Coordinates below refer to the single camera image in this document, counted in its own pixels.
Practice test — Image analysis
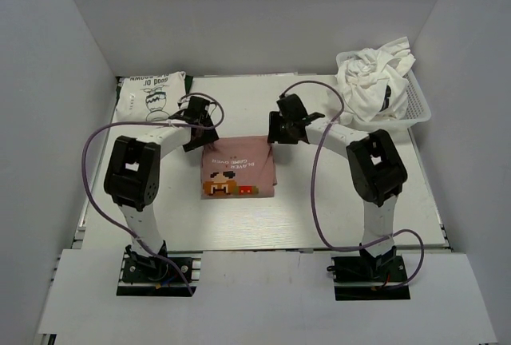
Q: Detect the folded white printed t shirt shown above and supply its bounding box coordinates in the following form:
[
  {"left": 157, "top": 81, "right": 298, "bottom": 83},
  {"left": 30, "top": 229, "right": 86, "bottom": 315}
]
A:
[{"left": 115, "top": 71, "right": 186, "bottom": 122}]

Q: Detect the crumpled white shirts pile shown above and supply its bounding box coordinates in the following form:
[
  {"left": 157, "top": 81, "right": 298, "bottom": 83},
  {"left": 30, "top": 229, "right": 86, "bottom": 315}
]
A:
[{"left": 336, "top": 37, "right": 415, "bottom": 125}]

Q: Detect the white plastic basket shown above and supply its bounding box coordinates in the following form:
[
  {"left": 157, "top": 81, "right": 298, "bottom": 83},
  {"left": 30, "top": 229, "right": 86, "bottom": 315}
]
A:
[{"left": 336, "top": 51, "right": 431, "bottom": 131}]

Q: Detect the pink t shirt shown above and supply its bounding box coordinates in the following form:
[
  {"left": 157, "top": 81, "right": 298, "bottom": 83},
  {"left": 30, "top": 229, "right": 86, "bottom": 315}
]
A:
[{"left": 200, "top": 136, "right": 277, "bottom": 200}]

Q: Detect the folded dark green t shirt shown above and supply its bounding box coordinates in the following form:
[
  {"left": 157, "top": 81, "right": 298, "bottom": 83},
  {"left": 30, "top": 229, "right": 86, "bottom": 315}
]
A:
[{"left": 184, "top": 75, "right": 194, "bottom": 100}]

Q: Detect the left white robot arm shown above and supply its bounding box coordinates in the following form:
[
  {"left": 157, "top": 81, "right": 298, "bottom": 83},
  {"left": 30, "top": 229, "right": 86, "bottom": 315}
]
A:
[{"left": 104, "top": 94, "right": 219, "bottom": 264}]

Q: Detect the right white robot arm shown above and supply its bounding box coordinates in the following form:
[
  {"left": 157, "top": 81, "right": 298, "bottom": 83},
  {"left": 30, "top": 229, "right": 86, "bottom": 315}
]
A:
[{"left": 267, "top": 94, "right": 408, "bottom": 268}]

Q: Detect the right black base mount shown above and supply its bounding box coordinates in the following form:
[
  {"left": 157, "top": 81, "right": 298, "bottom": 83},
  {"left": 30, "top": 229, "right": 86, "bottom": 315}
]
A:
[{"left": 327, "top": 256, "right": 410, "bottom": 301}]

